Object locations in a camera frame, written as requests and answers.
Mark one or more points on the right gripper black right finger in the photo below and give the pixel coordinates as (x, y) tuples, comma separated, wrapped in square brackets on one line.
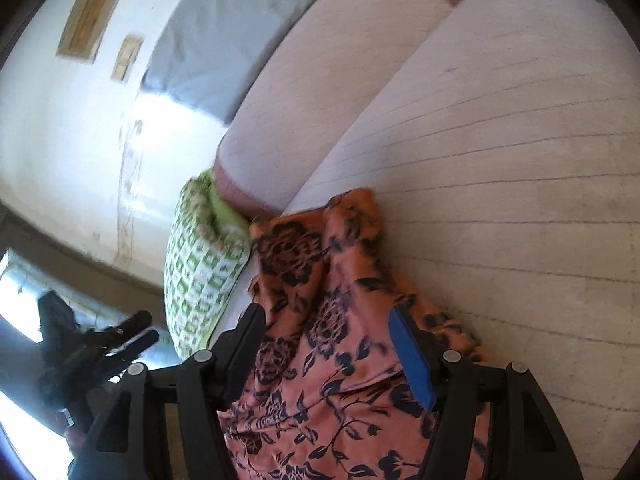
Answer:
[(525, 438)]

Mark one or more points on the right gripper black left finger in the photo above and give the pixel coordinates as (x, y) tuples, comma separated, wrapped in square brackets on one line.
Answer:
[(129, 438)]

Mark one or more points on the orange black floral garment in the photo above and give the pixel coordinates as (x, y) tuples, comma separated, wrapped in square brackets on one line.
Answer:
[(326, 397)]

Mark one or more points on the window with glass pane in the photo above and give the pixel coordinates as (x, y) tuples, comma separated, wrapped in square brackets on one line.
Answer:
[(35, 430)]

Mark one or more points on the green white patterned pillow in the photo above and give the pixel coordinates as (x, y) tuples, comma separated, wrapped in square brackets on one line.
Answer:
[(208, 248)]

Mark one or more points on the pink quilted bedspread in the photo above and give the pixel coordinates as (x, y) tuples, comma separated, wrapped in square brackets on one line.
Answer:
[(500, 139)]

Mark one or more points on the framed picture on wall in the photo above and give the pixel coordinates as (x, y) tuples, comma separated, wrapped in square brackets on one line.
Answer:
[(84, 29)]

